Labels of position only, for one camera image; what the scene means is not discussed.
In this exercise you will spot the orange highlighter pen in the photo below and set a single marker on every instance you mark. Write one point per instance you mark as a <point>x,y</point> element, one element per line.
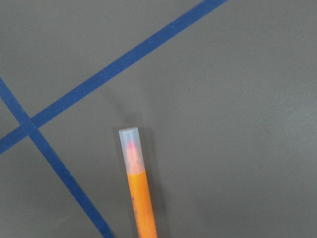
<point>138,183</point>

